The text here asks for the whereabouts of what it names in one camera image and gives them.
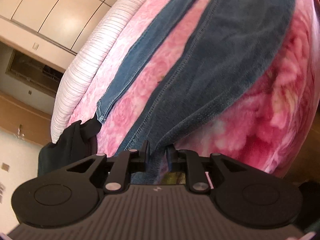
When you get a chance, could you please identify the cream wardrobe cabinet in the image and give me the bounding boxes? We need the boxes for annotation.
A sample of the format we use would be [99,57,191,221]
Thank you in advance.
[0,0,133,55]

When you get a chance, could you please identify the black garment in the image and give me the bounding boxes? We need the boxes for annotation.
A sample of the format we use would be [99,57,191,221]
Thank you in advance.
[37,116,102,176]

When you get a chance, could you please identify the white striped quilt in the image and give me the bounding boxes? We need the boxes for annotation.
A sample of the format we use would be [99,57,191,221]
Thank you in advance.
[50,0,146,143]

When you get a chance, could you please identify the pink floral fleece blanket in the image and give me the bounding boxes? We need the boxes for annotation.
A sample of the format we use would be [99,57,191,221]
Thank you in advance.
[63,0,319,184]

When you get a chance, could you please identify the blue denim jeans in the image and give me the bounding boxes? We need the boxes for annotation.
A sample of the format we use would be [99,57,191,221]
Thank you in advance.
[96,0,298,184]

